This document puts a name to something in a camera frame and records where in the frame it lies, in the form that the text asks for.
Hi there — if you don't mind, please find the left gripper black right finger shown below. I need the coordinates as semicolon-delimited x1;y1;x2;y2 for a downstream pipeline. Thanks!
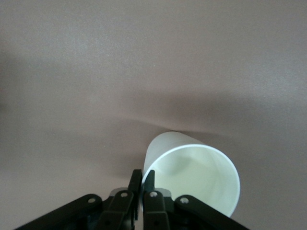
143;170;171;230

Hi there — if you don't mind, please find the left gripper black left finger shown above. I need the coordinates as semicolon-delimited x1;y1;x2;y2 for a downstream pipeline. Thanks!
95;169;142;230

